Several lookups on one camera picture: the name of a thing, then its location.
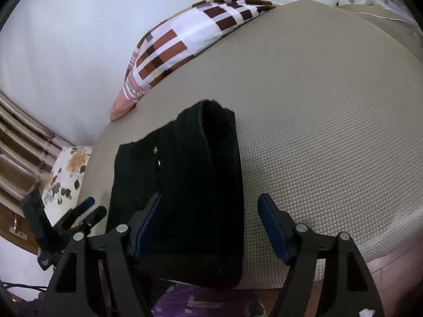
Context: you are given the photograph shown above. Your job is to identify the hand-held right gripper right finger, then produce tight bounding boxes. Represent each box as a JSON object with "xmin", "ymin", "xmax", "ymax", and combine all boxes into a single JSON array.
[{"xmin": 257, "ymin": 193, "xmax": 386, "ymax": 317}]

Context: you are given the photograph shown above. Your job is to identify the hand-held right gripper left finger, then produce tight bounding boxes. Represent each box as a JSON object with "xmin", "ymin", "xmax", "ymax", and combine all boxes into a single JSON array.
[{"xmin": 38, "ymin": 192, "xmax": 165, "ymax": 317}]

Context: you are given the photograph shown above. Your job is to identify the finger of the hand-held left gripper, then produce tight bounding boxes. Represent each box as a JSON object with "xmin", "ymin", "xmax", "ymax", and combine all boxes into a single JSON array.
[
  {"xmin": 63, "ymin": 196, "xmax": 97, "ymax": 227},
  {"xmin": 81, "ymin": 205, "xmax": 108, "ymax": 231}
]

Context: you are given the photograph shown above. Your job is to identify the black pants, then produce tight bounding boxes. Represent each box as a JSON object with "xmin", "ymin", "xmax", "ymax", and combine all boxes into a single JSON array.
[{"xmin": 105, "ymin": 99, "xmax": 246, "ymax": 288}]

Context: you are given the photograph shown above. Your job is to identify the brown wooden door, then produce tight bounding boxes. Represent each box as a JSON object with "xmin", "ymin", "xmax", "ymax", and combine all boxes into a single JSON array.
[{"xmin": 0, "ymin": 203, "xmax": 41, "ymax": 255}]

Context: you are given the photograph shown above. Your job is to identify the floral print pillow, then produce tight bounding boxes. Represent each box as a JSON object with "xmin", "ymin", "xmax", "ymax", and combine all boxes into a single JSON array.
[{"xmin": 41, "ymin": 145, "xmax": 95, "ymax": 229}]

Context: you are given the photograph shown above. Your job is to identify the purple cloth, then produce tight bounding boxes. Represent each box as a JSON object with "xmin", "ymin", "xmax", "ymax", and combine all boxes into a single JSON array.
[{"xmin": 150, "ymin": 282, "xmax": 269, "ymax": 317}]

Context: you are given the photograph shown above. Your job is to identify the beige textured bed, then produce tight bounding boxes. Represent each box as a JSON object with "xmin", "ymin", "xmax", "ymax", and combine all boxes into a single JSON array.
[{"xmin": 76, "ymin": 0, "xmax": 423, "ymax": 291}]

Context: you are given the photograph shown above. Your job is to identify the pink checked pillow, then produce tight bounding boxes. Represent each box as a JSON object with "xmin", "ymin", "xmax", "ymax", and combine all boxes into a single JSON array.
[{"xmin": 110, "ymin": 0, "xmax": 281, "ymax": 122}]

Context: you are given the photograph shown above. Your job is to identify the beige pillow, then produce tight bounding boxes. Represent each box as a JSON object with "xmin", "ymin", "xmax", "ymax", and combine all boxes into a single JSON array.
[{"xmin": 337, "ymin": 3, "xmax": 417, "ymax": 38}]

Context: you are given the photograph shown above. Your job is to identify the black cable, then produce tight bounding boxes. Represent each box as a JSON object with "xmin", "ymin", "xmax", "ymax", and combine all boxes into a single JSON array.
[{"xmin": 0, "ymin": 281, "xmax": 47, "ymax": 294}]

